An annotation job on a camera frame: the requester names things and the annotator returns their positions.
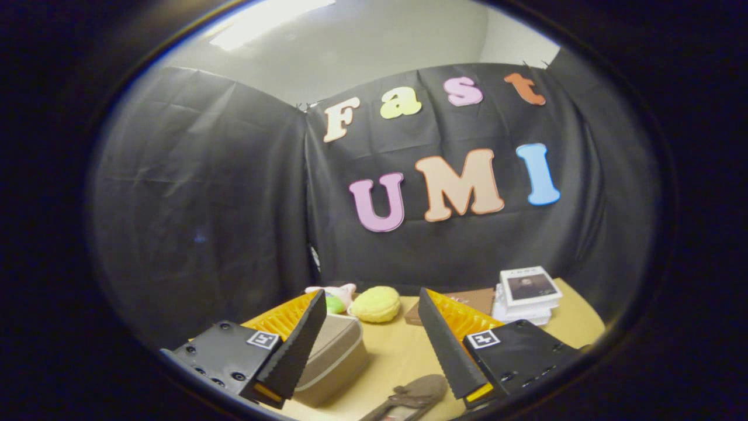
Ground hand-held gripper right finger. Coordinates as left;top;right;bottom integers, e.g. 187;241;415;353
418;288;585;410

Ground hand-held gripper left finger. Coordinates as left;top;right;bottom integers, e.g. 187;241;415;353
161;289;328;410

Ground beige storage box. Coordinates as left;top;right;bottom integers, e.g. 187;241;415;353
292;313;370;408

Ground brown fuzzy shoe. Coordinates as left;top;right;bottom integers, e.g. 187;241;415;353
359;374;449;421

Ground brown book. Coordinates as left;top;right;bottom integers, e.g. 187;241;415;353
404;288;496;326

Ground pink plush toy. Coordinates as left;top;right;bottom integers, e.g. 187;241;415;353
305;283;357;315

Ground pale pink book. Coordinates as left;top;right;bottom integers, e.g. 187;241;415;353
493;309;552;326

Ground yellow round plush toy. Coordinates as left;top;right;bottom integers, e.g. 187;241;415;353
349;286;402;323

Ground plain white book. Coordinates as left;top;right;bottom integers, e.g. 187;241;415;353
494;285;557;320

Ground white book with portrait cover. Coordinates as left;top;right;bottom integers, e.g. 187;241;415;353
500;266;563;309

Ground black backdrop cloth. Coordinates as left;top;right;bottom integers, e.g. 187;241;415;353
88;50;661;351

